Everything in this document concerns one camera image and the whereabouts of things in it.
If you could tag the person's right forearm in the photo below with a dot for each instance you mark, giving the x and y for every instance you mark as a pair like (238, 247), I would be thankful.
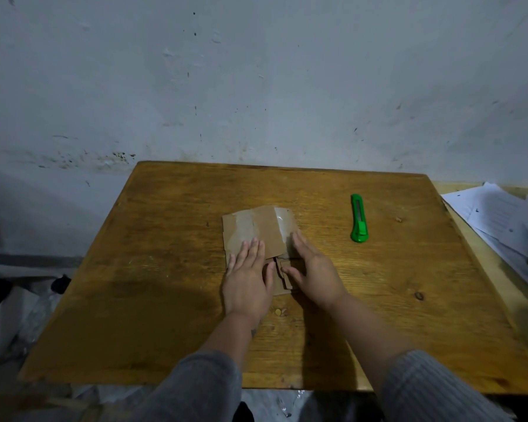
(391, 364)

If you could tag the person's left hand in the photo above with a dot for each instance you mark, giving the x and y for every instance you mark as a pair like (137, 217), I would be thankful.
(245, 290)

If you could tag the person's left thumb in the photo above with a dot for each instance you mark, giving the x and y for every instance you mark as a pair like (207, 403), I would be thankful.
(269, 276)

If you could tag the person's left middle finger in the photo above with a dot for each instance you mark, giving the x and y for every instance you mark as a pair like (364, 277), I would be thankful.
(251, 252)

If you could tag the green utility knife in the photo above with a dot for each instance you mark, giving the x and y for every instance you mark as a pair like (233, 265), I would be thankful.
(358, 219)

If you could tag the person's right thumb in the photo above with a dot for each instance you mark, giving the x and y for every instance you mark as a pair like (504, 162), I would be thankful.
(291, 274)

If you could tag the person's left forearm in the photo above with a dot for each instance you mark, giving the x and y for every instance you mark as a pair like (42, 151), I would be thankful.
(211, 369)

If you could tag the brown cardboard box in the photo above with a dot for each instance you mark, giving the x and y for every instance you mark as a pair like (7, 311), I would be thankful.
(257, 228)

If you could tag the clear plastic wrap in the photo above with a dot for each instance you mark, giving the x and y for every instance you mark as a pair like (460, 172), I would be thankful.
(290, 404)

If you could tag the white plastic bag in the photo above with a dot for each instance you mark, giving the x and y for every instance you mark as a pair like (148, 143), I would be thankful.
(13, 312)

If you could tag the person's right hand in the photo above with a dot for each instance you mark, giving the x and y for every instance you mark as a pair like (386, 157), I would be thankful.
(319, 276)

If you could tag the person's left little finger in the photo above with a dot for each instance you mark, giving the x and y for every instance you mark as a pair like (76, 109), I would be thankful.
(231, 264)

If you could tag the pile of white paper sheets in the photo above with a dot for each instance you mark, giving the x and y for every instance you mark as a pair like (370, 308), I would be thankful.
(497, 224)

